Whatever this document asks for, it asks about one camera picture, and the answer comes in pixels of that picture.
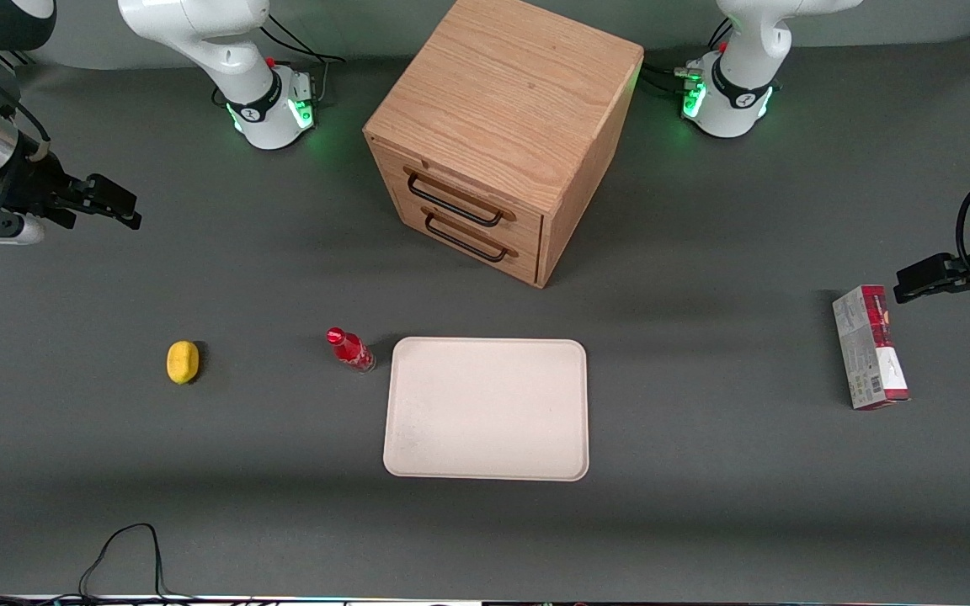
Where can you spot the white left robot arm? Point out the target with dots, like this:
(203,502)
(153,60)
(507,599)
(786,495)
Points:
(746,50)

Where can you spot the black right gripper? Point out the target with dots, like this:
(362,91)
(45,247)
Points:
(30,187)

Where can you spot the beige rectangular tray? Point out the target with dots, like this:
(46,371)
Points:
(485,408)

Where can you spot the red plaid carton box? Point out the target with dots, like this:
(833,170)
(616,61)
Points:
(868,349)

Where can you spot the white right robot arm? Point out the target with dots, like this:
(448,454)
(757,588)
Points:
(199,34)

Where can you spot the red coke bottle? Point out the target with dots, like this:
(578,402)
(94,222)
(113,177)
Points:
(350,349)

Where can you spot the wooden drawer cabinet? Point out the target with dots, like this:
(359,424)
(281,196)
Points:
(502,109)

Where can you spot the yellow lemon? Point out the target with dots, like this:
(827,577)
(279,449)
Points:
(183,363)

